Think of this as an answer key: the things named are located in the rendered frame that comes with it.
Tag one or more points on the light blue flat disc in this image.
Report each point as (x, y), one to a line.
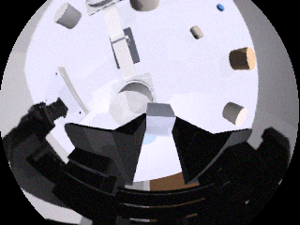
(148, 139)

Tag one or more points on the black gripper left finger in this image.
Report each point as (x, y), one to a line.
(122, 144)

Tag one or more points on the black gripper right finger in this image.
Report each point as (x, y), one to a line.
(197, 148)

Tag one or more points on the beige cylinder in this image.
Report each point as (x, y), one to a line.
(242, 59)

